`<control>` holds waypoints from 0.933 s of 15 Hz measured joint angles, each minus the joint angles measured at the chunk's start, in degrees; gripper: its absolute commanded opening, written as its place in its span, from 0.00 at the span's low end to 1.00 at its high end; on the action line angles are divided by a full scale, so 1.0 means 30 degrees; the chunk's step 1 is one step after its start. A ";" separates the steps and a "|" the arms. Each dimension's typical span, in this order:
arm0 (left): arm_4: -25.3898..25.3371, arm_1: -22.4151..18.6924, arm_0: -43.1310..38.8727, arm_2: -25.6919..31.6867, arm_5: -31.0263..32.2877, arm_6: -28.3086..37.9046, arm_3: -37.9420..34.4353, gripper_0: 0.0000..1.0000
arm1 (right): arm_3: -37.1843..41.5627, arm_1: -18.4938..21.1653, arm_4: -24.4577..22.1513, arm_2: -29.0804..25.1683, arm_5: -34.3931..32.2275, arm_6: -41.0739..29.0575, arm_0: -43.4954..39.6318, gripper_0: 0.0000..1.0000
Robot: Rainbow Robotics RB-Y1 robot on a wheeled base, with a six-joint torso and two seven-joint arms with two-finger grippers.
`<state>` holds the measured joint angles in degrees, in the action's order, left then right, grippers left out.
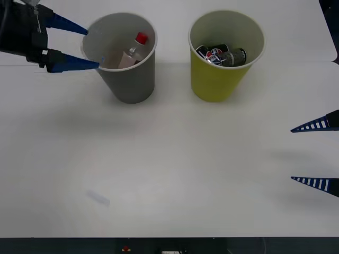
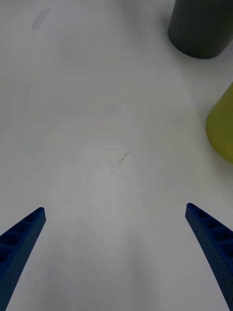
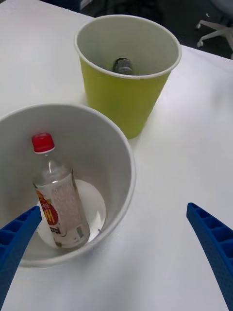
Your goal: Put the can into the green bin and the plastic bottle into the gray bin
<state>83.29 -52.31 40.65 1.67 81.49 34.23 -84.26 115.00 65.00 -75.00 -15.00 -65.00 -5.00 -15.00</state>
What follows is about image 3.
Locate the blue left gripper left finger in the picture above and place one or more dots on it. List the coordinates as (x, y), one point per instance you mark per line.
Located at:
(12, 245)

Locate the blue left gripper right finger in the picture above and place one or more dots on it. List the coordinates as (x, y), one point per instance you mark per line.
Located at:
(216, 240)

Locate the yellow-green plastic bin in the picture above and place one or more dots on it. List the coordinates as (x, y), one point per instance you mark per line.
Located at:
(121, 102)

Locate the grey plastic bin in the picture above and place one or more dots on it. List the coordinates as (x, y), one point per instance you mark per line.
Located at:
(102, 155)

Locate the clear bottle with red cap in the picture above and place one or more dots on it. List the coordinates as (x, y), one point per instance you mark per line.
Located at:
(65, 204)

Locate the dark grey can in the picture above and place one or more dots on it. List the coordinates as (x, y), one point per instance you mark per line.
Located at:
(123, 66)

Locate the white office chair base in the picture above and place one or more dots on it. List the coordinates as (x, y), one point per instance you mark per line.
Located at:
(216, 30)

